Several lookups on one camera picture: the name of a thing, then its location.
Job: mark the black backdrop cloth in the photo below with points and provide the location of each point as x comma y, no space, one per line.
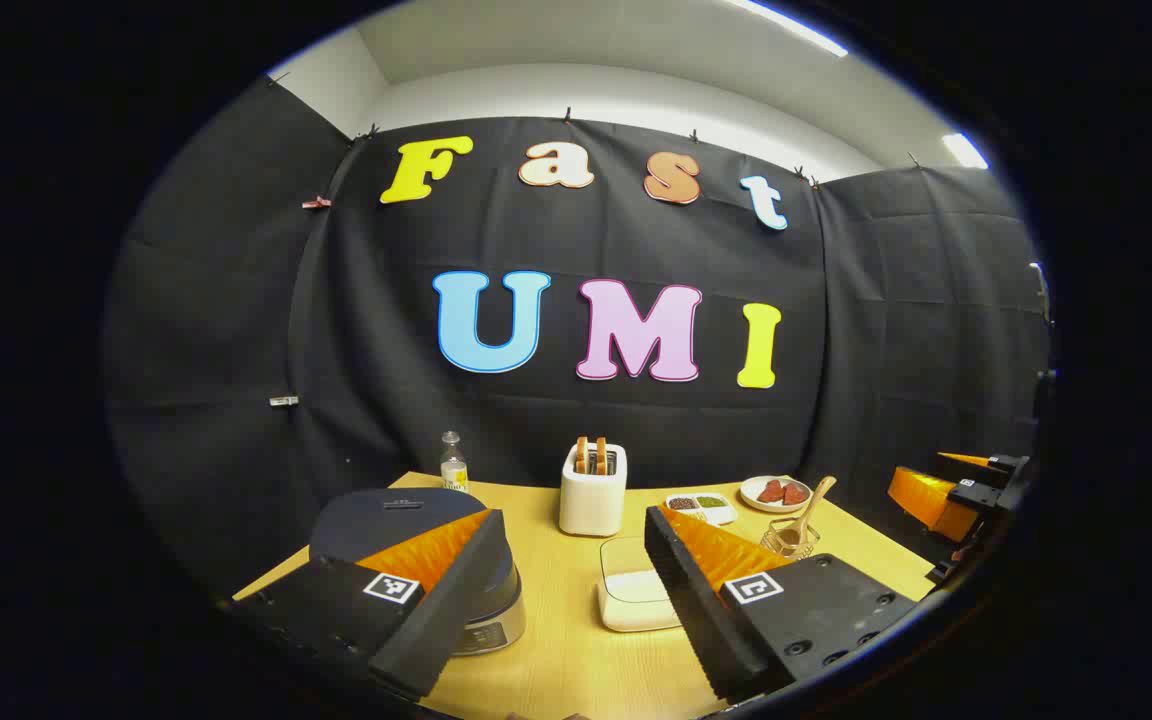
386,330

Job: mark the white toaster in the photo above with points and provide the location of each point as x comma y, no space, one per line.
591,505

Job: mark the white divided dish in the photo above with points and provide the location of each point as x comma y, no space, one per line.
726,517

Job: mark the ceiling light strip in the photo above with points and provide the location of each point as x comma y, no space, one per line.
964,150

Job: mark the toast bread slice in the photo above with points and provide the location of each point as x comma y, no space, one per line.
582,455
600,455

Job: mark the white round plate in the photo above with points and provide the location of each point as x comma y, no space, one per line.
748,490

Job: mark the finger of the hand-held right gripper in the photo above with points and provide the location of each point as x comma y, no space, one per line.
926,500
1001,464

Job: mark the red meat piece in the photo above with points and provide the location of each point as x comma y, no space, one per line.
771,491
794,493

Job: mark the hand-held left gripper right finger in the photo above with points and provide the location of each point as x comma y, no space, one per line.
696,610

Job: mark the wooden spoon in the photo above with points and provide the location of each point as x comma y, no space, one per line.
816,500

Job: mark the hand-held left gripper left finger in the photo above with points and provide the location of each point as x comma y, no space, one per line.
456,600

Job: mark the small glass bottle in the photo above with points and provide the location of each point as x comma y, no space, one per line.
453,470

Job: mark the dark rice cooker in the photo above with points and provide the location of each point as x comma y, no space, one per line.
376,525

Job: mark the pink clothespin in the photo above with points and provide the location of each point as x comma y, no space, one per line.
316,202

